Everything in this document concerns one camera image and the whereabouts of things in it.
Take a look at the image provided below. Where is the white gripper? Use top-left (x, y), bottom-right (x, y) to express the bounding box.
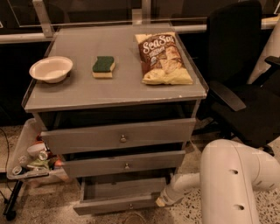
top-left (156, 185), bottom-right (185, 207)

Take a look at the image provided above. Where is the grey bottom drawer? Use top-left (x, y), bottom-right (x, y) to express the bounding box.
top-left (73, 178), bottom-right (166, 215)

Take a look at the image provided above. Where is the grey drawer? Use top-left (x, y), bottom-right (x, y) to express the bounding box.
top-left (41, 118), bottom-right (196, 154)
top-left (73, 178), bottom-right (166, 215)
top-left (62, 150), bottom-right (186, 178)

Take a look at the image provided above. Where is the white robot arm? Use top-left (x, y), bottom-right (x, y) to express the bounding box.
top-left (157, 17), bottom-right (280, 224)

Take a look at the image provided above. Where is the grey middle drawer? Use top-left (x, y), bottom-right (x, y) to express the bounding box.
top-left (62, 150), bottom-right (186, 178)

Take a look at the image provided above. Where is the grey top drawer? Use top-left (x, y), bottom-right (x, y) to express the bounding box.
top-left (41, 118), bottom-right (196, 154)

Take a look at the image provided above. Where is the grey drawer cabinet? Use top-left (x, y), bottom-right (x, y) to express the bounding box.
top-left (22, 23), bottom-right (210, 182)

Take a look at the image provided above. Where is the black office chair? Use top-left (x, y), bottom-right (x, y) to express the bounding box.
top-left (197, 0), bottom-right (280, 155)

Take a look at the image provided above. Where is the white cup in bin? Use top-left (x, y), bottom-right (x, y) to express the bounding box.
top-left (27, 143), bottom-right (46, 158)

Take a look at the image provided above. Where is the clear plastic side bin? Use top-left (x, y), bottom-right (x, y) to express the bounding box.
top-left (7, 118), bottom-right (70, 185)

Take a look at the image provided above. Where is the brown chip bag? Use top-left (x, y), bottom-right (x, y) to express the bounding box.
top-left (135, 32), bottom-right (193, 85)

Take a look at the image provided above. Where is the green yellow sponge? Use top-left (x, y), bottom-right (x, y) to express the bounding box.
top-left (92, 56), bottom-right (116, 79)

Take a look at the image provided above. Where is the metal can in bin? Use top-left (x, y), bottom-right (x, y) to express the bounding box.
top-left (12, 165), bottom-right (23, 176)

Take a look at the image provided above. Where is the black stand leg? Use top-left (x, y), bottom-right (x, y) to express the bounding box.
top-left (3, 180), bottom-right (23, 221)

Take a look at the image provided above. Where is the white paper bowl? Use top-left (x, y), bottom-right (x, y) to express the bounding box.
top-left (29, 56), bottom-right (73, 83)

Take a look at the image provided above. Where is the metal rail frame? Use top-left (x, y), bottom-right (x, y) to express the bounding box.
top-left (0, 0), bottom-right (280, 45)

